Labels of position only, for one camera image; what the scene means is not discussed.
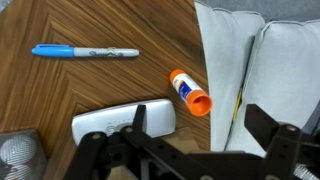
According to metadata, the narrow grey sofa cushion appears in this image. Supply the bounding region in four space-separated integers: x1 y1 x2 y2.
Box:
193 1 267 153

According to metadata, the orange capped glue stick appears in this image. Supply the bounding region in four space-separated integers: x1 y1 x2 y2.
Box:
168 68 214 117

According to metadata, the yellow pencil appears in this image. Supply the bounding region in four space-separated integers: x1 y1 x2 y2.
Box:
232 87 243 122

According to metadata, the grey mesh pen holder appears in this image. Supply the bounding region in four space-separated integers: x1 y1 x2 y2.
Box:
0 129 48 180

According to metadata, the silver glasses case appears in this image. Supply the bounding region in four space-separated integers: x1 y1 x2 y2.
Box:
71 98 177 147

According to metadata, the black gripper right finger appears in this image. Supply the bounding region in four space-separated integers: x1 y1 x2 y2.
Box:
244 103 320 180

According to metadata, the blue capped Sharpie marker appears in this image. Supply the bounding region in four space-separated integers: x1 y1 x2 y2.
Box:
31 43 141 59

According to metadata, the wide grey sofa cushion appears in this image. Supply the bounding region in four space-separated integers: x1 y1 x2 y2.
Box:
225 19 320 158

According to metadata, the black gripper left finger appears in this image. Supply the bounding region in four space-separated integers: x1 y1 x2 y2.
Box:
62 104 191 180

